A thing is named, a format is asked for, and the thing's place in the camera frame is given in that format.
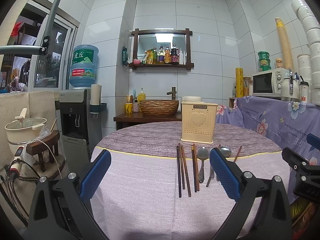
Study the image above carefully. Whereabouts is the bronze faucet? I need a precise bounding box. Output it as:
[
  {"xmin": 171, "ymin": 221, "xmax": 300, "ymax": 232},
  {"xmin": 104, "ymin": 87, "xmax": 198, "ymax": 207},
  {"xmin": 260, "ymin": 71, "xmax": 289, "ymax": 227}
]
[{"xmin": 167, "ymin": 87, "xmax": 177, "ymax": 100}]

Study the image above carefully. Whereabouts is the cream plastic utensil holder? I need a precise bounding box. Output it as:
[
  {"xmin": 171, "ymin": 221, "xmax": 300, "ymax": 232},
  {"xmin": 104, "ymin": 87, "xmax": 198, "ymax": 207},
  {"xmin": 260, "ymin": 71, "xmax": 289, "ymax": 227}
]
[{"xmin": 181, "ymin": 101, "xmax": 218, "ymax": 144}]

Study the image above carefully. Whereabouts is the grey water dispenser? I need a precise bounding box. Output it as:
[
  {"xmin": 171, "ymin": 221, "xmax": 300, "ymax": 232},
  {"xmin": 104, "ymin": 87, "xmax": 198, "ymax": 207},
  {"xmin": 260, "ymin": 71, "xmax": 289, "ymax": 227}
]
[{"xmin": 59, "ymin": 88, "xmax": 107, "ymax": 173}]

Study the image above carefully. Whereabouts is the white brown rice cooker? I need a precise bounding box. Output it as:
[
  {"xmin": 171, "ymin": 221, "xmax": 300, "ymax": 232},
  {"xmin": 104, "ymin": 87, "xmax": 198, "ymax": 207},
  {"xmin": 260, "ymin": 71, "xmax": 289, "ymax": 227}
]
[{"xmin": 181, "ymin": 96, "xmax": 202, "ymax": 102}]

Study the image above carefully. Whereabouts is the brown wooden chopstick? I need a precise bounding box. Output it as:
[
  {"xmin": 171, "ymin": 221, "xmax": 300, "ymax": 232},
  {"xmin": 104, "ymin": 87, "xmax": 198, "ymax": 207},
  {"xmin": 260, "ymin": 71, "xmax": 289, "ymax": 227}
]
[{"xmin": 178, "ymin": 143, "xmax": 185, "ymax": 189}]

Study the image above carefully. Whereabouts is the grey camera boom arm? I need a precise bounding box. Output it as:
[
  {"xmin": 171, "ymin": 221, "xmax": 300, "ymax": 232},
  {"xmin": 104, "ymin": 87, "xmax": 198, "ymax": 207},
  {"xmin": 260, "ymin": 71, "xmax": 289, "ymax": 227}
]
[{"xmin": 1, "ymin": 0, "xmax": 61, "ymax": 55}]

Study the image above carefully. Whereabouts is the yellow label oil bottle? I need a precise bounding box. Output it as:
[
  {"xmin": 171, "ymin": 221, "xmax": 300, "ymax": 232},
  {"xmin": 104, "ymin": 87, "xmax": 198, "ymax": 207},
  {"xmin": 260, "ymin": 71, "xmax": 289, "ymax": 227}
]
[{"xmin": 164, "ymin": 46, "xmax": 171, "ymax": 64}]

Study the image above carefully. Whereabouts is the yellow soap bottle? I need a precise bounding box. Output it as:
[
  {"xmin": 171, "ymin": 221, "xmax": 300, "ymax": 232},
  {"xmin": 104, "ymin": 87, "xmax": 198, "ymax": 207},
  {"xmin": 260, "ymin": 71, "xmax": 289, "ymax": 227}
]
[{"xmin": 137, "ymin": 88, "xmax": 146, "ymax": 103}]

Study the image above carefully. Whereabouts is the white thermos kettle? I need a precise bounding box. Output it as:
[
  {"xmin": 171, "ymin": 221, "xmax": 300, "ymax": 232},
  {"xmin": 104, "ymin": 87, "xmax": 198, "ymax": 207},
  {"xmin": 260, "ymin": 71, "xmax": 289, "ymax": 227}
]
[{"xmin": 281, "ymin": 69, "xmax": 299, "ymax": 102}]

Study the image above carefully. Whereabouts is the steel matte spoon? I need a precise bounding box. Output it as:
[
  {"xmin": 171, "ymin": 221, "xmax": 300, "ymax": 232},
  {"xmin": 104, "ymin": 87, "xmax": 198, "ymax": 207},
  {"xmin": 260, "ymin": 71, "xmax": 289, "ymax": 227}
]
[{"xmin": 210, "ymin": 166, "xmax": 215, "ymax": 179}]

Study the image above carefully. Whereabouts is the woven pattern basin sink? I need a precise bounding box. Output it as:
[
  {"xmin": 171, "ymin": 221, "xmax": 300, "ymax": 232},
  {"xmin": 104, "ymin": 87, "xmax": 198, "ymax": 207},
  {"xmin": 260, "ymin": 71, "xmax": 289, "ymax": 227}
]
[{"xmin": 139, "ymin": 100, "xmax": 179, "ymax": 116}]

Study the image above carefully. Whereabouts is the paper cup holder tube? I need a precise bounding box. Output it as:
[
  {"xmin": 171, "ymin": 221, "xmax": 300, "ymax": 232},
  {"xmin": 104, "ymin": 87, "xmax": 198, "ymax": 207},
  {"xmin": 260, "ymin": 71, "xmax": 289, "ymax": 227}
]
[{"xmin": 89, "ymin": 84, "xmax": 107, "ymax": 114}]

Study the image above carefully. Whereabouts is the green hanging packet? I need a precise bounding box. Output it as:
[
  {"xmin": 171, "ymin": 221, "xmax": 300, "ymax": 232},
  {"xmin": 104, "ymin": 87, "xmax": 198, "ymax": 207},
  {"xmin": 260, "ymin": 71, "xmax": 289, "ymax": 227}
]
[{"xmin": 121, "ymin": 46, "xmax": 129, "ymax": 66}]

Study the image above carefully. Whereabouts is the light brown chopstick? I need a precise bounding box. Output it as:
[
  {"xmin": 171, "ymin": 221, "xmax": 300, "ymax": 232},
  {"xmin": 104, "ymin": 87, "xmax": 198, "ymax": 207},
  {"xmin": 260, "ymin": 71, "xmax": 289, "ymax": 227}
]
[{"xmin": 192, "ymin": 144, "xmax": 200, "ymax": 192}]

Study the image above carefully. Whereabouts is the steel oval spoon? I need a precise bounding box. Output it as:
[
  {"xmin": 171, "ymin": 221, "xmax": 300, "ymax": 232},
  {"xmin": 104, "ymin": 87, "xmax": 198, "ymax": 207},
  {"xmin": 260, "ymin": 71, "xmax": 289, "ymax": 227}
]
[{"xmin": 197, "ymin": 146, "xmax": 209, "ymax": 183}]

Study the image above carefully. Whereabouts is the dark wooden sink counter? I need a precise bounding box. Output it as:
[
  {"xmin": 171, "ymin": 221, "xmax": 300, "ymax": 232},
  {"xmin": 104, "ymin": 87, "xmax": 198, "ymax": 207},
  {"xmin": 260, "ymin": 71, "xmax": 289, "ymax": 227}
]
[{"xmin": 113, "ymin": 112, "xmax": 182, "ymax": 130}]

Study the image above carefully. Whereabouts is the tall paper cup stack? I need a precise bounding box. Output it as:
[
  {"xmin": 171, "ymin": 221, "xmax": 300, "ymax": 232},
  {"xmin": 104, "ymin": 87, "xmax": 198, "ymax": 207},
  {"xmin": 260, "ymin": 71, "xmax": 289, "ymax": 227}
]
[{"xmin": 275, "ymin": 17, "xmax": 294, "ymax": 70}]

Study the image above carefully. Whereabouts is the steel round soup spoon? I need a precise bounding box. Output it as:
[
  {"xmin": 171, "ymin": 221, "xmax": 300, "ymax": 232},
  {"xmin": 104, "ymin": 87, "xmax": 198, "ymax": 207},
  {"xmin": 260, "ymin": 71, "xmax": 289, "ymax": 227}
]
[{"xmin": 218, "ymin": 145, "xmax": 232, "ymax": 158}]

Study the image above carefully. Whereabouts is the white stacked bowls column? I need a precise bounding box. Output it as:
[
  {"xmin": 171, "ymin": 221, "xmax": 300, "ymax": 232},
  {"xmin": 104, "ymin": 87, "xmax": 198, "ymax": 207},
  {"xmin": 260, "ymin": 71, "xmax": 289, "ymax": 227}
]
[{"xmin": 291, "ymin": 0, "xmax": 319, "ymax": 106}]

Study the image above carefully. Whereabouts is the yellow mug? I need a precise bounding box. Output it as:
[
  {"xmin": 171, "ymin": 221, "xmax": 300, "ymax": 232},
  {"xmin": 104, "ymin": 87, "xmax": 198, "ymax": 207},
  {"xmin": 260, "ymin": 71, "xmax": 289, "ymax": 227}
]
[{"xmin": 125, "ymin": 103, "xmax": 133, "ymax": 113}]

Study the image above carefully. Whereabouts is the reddish brown chopstick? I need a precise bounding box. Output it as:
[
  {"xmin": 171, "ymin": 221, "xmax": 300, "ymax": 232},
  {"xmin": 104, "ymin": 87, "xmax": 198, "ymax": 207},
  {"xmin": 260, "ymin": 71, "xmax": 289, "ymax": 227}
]
[{"xmin": 181, "ymin": 145, "xmax": 191, "ymax": 197}]

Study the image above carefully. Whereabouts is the dark purple chopstick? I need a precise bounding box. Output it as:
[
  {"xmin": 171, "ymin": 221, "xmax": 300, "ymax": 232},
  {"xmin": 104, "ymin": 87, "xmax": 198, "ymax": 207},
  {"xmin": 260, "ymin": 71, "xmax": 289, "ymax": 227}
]
[{"xmin": 176, "ymin": 145, "xmax": 182, "ymax": 198}]

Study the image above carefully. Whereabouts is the dark soy sauce bottle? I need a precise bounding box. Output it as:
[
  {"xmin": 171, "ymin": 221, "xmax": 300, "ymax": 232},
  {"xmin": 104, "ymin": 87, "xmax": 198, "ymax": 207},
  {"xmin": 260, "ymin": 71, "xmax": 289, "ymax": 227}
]
[{"xmin": 170, "ymin": 44, "xmax": 180, "ymax": 64}]

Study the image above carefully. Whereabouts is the blue water jug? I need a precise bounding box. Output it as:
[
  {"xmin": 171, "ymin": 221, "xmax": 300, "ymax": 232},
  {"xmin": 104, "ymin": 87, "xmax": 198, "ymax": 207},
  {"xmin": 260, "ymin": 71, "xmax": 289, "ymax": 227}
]
[{"xmin": 69, "ymin": 44, "xmax": 99, "ymax": 88}]

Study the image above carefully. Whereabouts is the small dark wooden stool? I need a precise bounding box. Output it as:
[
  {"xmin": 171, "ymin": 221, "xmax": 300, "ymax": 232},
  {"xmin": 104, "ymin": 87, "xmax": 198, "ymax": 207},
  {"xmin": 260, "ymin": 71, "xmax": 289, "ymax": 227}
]
[{"xmin": 26, "ymin": 130, "xmax": 60, "ymax": 172}]

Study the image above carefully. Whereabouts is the purple floral cloth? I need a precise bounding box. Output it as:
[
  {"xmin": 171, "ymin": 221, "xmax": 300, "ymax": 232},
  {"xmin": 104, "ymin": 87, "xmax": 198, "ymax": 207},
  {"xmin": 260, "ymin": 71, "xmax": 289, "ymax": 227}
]
[{"xmin": 215, "ymin": 95, "xmax": 320, "ymax": 204}]

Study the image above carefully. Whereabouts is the yellow wrap roll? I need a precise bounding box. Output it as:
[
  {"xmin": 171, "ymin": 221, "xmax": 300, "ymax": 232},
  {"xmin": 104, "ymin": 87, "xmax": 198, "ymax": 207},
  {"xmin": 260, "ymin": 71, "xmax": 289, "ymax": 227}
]
[{"xmin": 235, "ymin": 68, "xmax": 244, "ymax": 98}]

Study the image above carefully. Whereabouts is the cream cooking pot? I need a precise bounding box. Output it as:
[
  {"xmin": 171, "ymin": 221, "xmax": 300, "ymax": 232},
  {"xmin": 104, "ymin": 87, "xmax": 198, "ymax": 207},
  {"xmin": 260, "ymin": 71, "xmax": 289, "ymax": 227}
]
[{"xmin": 5, "ymin": 108, "xmax": 47, "ymax": 155}]

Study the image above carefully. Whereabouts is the white microwave oven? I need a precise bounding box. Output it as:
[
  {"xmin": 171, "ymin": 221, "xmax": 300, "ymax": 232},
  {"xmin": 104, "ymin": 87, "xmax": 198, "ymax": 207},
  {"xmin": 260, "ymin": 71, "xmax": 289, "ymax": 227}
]
[{"xmin": 252, "ymin": 68, "xmax": 289, "ymax": 98}]

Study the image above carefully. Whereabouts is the purple striped tablecloth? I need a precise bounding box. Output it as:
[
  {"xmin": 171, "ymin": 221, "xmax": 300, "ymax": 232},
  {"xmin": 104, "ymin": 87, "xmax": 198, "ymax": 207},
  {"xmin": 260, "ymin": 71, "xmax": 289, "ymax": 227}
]
[{"xmin": 91, "ymin": 121, "xmax": 290, "ymax": 239}]

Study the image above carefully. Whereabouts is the wooden framed mirror shelf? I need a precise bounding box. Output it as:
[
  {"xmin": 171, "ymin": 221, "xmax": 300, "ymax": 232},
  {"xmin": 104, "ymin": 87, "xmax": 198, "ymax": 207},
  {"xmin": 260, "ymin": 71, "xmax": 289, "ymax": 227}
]
[{"xmin": 129, "ymin": 28, "xmax": 194, "ymax": 70}]

